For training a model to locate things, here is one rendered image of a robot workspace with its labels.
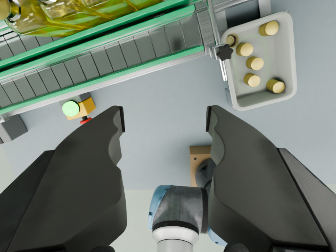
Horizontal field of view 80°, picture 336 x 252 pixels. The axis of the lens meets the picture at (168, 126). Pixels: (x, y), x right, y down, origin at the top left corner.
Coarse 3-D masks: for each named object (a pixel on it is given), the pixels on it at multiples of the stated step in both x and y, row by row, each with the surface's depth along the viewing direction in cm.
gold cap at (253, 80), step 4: (244, 76) 61; (248, 76) 58; (252, 76) 57; (256, 76) 57; (244, 80) 60; (248, 80) 57; (252, 80) 57; (256, 80) 57; (248, 84) 58; (252, 84) 57; (256, 84) 57
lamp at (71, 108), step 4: (64, 104) 58; (68, 104) 58; (72, 104) 58; (76, 104) 60; (64, 108) 58; (68, 108) 58; (72, 108) 58; (76, 108) 59; (64, 112) 59; (68, 112) 59; (72, 112) 59; (76, 112) 60
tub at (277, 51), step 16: (272, 16) 48; (288, 16) 48; (224, 32) 50; (240, 32) 56; (256, 32) 56; (288, 32) 50; (256, 48) 58; (272, 48) 58; (288, 48) 52; (240, 64) 60; (272, 64) 59; (288, 64) 54; (240, 80) 61; (288, 80) 56; (240, 96) 63; (256, 96) 61; (272, 96) 58; (288, 96) 56
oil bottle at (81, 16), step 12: (36, 0) 28; (60, 0) 27; (72, 0) 28; (48, 12) 28; (60, 12) 29; (72, 12) 29; (84, 12) 31; (96, 12) 35; (72, 24) 36; (84, 24) 38; (96, 24) 42
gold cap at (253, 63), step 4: (252, 56) 58; (248, 60) 58; (252, 60) 55; (256, 60) 55; (260, 60) 55; (248, 64) 58; (252, 64) 55; (256, 64) 55; (260, 64) 55; (252, 68) 56; (256, 68) 56; (260, 68) 56
